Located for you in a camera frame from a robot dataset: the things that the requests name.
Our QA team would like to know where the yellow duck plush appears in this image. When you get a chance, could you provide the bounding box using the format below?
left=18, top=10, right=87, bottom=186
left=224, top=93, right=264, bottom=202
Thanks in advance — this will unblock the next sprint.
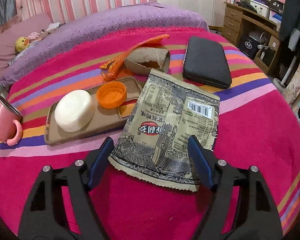
left=15, top=36, right=30, bottom=53

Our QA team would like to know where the pink headboard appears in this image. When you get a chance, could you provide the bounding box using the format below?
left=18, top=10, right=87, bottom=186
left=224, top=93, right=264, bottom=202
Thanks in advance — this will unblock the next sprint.
left=0, top=12, right=52, bottom=78

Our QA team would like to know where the black rectangular case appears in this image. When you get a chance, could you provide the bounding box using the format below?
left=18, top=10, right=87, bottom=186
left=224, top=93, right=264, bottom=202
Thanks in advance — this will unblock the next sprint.
left=183, top=36, right=232, bottom=89

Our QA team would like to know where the striped pink red blanket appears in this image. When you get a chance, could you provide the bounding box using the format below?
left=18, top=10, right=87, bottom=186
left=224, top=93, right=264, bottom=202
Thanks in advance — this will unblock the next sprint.
left=0, top=26, right=300, bottom=240

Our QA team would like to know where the beige printed snack bag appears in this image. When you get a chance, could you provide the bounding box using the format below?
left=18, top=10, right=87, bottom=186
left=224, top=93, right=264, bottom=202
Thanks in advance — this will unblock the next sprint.
left=109, top=70, right=220, bottom=192

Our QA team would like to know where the white round bun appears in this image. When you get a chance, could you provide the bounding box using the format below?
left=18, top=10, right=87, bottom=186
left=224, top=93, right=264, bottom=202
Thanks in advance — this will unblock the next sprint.
left=54, top=89, right=95, bottom=132

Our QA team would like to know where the brown phone case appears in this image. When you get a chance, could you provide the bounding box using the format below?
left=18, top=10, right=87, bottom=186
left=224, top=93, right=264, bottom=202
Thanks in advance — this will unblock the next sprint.
left=44, top=76, right=142, bottom=145

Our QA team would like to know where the white storage box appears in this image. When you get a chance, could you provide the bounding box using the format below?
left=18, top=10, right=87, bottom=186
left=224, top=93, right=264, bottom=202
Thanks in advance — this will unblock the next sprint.
left=250, top=0, right=270, bottom=18

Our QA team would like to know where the purple dotted bedspread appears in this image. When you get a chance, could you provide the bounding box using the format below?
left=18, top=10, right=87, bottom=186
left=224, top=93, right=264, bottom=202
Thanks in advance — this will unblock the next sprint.
left=0, top=3, right=209, bottom=86

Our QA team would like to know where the orange snack wrapper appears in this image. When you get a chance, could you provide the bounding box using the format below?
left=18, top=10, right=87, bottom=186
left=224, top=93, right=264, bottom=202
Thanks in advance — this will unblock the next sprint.
left=100, top=34, right=170, bottom=82

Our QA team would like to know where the pink mug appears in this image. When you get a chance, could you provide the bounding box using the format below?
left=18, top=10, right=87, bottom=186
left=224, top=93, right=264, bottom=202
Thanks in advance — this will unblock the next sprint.
left=0, top=96, right=23, bottom=146

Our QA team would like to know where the black box under desk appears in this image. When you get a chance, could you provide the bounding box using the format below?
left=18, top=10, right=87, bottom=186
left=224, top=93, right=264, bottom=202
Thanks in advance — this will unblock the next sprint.
left=238, top=35, right=260, bottom=60

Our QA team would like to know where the wooden desk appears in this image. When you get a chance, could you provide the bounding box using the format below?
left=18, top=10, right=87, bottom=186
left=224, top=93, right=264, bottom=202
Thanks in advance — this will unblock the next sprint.
left=222, top=3, right=281, bottom=76

